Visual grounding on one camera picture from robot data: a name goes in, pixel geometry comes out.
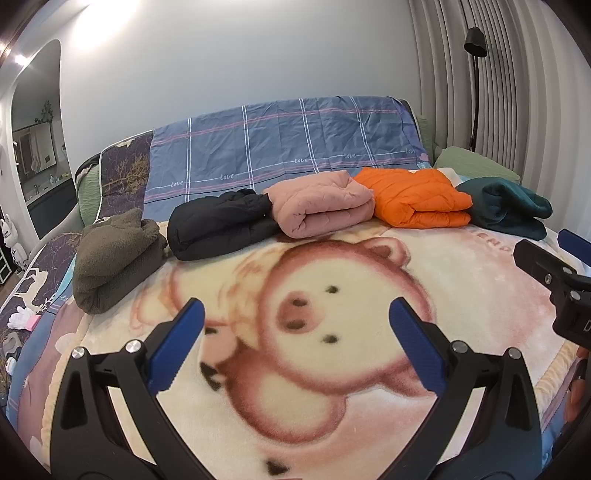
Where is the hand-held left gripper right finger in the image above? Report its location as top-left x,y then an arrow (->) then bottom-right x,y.
383,296 -> 543,480

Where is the white cat figurine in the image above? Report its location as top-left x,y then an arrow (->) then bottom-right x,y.
0,217 -> 28,273

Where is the blue plaid quilt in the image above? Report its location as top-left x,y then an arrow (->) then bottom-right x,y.
142,95 -> 432,220

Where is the teal garment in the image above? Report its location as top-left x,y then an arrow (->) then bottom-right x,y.
455,178 -> 553,241

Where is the brown fleece jacket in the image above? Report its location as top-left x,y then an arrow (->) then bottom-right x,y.
73,208 -> 168,315

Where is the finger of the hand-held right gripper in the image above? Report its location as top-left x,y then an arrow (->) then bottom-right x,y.
558,229 -> 591,278
515,239 -> 575,294

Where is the wall mirror cabinet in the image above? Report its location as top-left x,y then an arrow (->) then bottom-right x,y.
11,120 -> 58,176

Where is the person's right hand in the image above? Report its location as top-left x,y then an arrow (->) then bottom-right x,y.
570,344 -> 591,407

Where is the pink quilted jacket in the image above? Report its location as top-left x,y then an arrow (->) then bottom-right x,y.
263,169 -> 376,239

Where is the dark printed bedspread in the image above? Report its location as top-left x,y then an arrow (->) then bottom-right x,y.
0,233 -> 81,407

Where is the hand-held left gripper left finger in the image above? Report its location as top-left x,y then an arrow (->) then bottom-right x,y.
50,298 -> 218,480

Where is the dark kitchen cabinet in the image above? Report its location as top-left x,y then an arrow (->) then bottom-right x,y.
25,178 -> 79,241

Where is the cartoon bear blanket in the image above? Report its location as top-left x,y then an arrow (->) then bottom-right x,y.
9,166 -> 591,480

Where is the orange puffer jacket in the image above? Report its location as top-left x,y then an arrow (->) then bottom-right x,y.
353,167 -> 474,228

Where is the black floor lamp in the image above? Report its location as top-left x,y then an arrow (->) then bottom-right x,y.
463,27 -> 488,151

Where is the grey pleated curtain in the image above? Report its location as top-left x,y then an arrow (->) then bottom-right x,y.
409,0 -> 591,241

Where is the green plain pillow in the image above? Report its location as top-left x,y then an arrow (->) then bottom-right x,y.
431,146 -> 522,185

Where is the white glove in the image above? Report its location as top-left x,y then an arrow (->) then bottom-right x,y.
8,305 -> 40,330

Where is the dark floral pillow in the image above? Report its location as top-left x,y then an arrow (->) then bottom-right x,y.
98,130 -> 154,217

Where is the black puffer jacket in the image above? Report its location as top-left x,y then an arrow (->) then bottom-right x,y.
167,188 -> 280,261

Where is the green ribbed pillow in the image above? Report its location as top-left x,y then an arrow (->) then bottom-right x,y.
75,152 -> 102,227

